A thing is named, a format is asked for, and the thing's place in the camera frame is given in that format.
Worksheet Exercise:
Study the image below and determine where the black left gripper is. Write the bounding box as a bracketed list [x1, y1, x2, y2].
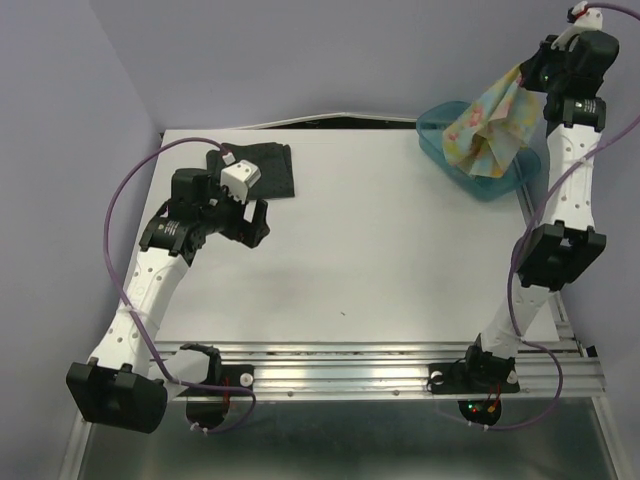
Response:
[199, 176, 270, 248]

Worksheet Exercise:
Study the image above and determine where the dark dotted skirt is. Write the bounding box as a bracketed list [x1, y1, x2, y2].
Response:
[223, 142, 295, 201]

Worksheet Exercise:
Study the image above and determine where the pastel floral skirt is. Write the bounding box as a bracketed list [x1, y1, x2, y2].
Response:
[442, 67, 541, 179]

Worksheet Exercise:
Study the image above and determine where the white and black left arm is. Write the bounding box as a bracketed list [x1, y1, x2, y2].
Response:
[66, 161, 269, 433]

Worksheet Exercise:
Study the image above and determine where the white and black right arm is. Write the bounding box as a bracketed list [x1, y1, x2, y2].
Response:
[460, 30, 619, 392]

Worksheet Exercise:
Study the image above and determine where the teal plastic basket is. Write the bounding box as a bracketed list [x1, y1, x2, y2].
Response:
[415, 98, 544, 202]

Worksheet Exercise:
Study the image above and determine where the metal lower shelf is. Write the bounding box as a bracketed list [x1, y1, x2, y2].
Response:
[63, 399, 618, 479]

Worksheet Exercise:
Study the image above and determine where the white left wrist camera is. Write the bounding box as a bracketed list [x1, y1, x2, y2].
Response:
[220, 160, 261, 204]

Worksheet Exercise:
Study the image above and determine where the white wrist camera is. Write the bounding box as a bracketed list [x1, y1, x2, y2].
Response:
[551, 1, 603, 50]
[220, 160, 261, 204]

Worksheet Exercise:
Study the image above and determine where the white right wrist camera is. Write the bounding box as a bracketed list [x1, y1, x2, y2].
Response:
[551, 1, 603, 50]

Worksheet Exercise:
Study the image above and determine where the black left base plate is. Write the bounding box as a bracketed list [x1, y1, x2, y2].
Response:
[181, 364, 255, 397]

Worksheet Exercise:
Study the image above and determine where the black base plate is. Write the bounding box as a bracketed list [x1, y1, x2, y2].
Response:
[181, 364, 255, 397]
[427, 361, 520, 395]

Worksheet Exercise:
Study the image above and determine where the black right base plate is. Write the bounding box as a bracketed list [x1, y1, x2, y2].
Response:
[427, 361, 520, 395]

